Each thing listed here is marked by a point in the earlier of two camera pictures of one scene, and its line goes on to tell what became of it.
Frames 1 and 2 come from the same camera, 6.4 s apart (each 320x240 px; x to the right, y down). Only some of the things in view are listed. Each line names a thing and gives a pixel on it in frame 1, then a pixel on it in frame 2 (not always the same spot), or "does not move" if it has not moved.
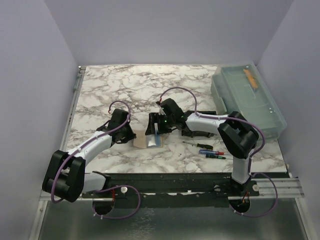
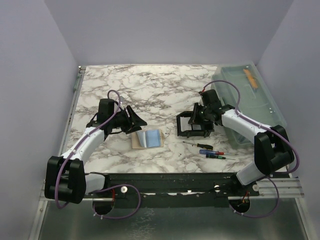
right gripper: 153,118 -> 194,119
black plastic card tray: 197,134 does not move
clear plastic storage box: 241,87 does not move
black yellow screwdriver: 200,145 does not move
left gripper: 129,137 -> 137,121
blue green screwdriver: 214,156 does not move
